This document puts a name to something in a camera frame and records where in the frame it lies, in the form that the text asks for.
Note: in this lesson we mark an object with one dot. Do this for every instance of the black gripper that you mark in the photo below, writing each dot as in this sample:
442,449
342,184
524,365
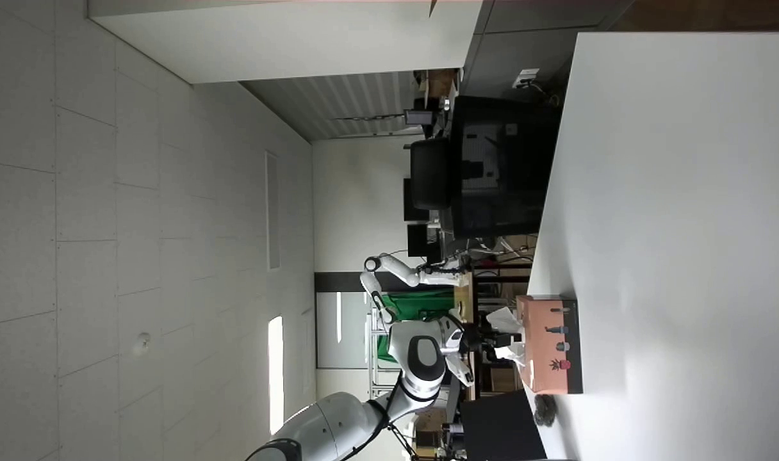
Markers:
477,340

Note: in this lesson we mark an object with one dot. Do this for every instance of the white tissue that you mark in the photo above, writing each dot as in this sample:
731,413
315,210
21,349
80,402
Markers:
507,318

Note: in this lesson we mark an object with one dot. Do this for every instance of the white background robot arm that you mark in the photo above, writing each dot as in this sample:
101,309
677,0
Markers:
404,272

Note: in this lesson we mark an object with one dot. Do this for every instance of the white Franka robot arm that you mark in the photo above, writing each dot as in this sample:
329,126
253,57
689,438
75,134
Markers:
380,400

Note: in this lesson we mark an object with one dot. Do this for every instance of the large black box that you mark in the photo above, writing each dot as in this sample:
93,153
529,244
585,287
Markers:
500,429

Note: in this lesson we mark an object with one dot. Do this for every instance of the wooden workbench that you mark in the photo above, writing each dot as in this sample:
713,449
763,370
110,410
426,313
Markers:
463,295

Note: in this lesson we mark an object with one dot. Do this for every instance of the small black round object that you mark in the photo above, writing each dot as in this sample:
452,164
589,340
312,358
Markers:
545,410

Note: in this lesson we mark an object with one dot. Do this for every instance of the green cloth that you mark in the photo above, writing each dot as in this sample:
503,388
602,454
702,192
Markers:
416,305

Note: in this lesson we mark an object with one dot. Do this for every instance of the black tripod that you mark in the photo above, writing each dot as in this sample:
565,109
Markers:
402,442

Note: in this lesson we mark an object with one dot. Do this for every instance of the black cabinet with equipment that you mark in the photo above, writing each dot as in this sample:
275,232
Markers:
503,167

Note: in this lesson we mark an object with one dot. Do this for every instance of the black computer monitor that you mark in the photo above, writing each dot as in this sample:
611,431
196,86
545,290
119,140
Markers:
431,176

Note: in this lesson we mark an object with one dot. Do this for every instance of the white wall panel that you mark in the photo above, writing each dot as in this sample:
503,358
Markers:
342,329

